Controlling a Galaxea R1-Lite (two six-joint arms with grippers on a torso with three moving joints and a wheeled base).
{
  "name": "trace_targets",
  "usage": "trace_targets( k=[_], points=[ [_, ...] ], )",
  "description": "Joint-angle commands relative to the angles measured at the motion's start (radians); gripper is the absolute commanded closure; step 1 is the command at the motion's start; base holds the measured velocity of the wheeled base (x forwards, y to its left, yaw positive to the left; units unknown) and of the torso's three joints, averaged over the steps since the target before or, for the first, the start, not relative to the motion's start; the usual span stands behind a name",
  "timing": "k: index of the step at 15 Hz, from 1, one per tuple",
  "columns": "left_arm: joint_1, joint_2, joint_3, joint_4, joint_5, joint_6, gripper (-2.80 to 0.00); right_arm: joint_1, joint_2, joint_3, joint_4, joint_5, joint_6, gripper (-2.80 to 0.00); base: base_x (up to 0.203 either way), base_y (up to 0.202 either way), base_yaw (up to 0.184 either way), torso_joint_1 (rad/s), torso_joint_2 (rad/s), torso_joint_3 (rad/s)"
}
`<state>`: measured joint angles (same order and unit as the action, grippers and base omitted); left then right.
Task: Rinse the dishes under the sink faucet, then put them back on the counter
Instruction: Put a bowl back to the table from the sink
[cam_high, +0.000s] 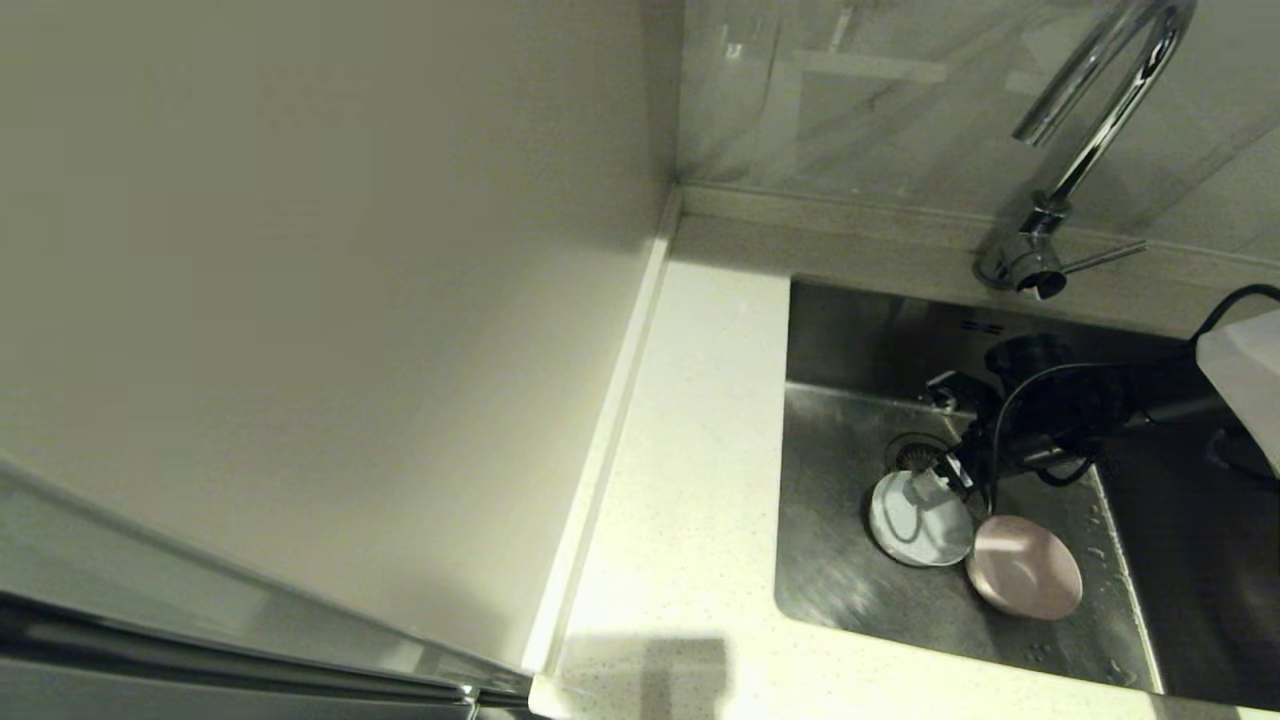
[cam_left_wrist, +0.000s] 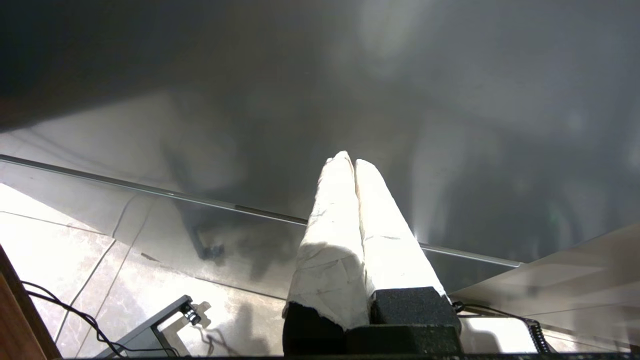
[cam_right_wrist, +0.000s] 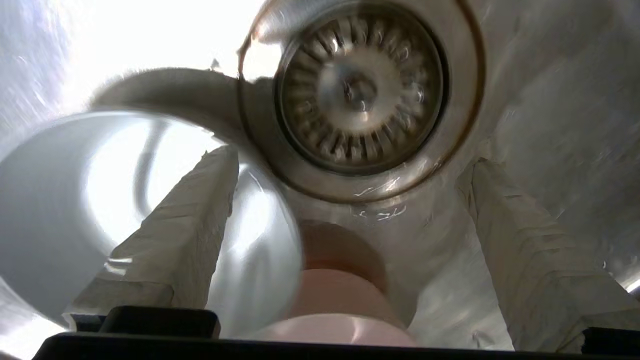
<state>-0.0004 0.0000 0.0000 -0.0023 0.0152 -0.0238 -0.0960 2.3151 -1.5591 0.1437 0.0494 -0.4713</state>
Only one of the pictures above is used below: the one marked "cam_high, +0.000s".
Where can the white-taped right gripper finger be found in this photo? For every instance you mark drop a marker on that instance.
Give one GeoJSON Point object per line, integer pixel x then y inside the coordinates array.
{"type": "Point", "coordinates": [953, 468]}
{"type": "Point", "coordinates": [927, 487]}

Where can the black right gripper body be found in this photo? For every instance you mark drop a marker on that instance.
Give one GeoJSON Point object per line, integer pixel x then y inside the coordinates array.
{"type": "Point", "coordinates": [1055, 410]}

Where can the pale blue bowl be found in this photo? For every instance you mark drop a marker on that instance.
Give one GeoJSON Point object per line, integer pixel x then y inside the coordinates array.
{"type": "Point", "coordinates": [915, 530]}

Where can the pale pink bowl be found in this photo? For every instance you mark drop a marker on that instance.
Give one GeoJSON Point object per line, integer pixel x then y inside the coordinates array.
{"type": "Point", "coordinates": [1025, 568]}

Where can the chrome faucet lever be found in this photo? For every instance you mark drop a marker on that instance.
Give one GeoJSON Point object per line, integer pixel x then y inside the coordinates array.
{"type": "Point", "coordinates": [1040, 278]}

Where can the stainless steel sink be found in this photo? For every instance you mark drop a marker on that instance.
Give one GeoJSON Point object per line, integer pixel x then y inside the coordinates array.
{"type": "Point", "coordinates": [830, 590]}

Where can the round metal drain strainer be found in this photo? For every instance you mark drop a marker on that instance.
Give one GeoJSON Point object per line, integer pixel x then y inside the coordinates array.
{"type": "Point", "coordinates": [905, 452]}

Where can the chrome gooseneck faucet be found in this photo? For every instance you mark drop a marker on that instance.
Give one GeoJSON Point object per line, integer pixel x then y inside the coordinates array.
{"type": "Point", "coordinates": [1110, 110]}

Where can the stainless steel appliance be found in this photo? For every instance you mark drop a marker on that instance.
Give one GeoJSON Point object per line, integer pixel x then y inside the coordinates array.
{"type": "Point", "coordinates": [150, 650]}

